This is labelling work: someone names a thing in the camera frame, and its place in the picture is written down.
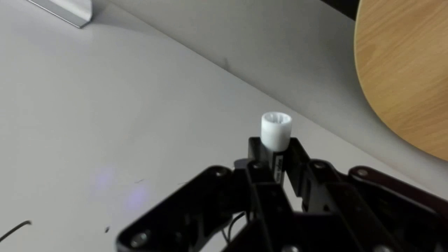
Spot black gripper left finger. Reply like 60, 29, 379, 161
115, 136, 283, 252

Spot silver whiteboard marker tray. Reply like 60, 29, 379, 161
26, 0, 95, 31

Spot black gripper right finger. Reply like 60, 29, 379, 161
281, 134, 448, 252

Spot white dry erase marker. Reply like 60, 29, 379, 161
259, 111, 294, 154

